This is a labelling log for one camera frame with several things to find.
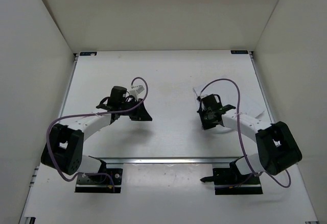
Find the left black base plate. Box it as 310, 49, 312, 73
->
75, 164, 123, 194

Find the purple cable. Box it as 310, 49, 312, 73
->
199, 78, 292, 188
45, 77, 150, 187

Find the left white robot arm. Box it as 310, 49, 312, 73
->
41, 85, 152, 183

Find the left blue corner label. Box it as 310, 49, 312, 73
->
79, 52, 97, 56

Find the white skirt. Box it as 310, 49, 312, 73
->
201, 82, 265, 118

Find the blue corner label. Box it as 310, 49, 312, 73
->
230, 50, 248, 55
79, 52, 97, 56

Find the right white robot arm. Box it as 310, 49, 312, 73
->
197, 94, 302, 183

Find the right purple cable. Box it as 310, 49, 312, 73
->
199, 78, 292, 188

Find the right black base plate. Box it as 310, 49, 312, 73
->
200, 162, 263, 195

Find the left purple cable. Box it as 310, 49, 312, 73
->
45, 77, 150, 187

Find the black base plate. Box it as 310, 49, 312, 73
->
75, 164, 123, 194
200, 162, 263, 195

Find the right blue corner label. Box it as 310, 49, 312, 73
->
230, 50, 248, 55

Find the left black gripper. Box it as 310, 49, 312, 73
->
120, 97, 153, 120

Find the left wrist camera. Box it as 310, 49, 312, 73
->
129, 85, 145, 100

